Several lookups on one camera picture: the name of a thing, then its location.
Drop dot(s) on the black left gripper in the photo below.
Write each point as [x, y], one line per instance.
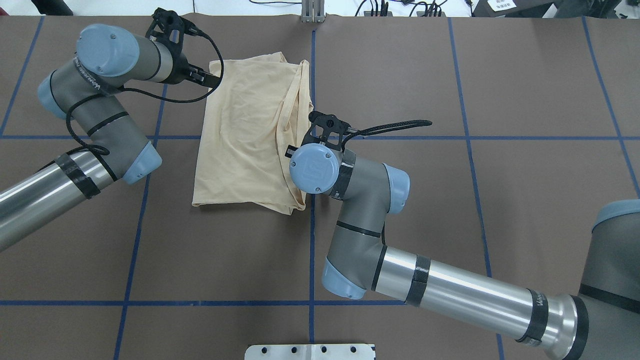
[178, 71]

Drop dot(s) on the beige long sleeve graphic shirt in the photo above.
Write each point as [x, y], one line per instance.
[260, 109]

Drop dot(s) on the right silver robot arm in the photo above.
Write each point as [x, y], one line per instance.
[477, 249]

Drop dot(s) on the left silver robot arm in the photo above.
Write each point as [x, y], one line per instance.
[111, 147]

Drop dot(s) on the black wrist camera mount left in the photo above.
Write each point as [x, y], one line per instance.
[169, 29]

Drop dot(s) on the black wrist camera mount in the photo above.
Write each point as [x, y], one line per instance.
[169, 29]
[327, 130]

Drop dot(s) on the aluminium frame post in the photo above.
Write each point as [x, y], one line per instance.
[313, 11]

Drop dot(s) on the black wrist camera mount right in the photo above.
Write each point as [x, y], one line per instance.
[327, 130]

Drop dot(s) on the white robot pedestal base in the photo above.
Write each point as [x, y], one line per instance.
[327, 351]

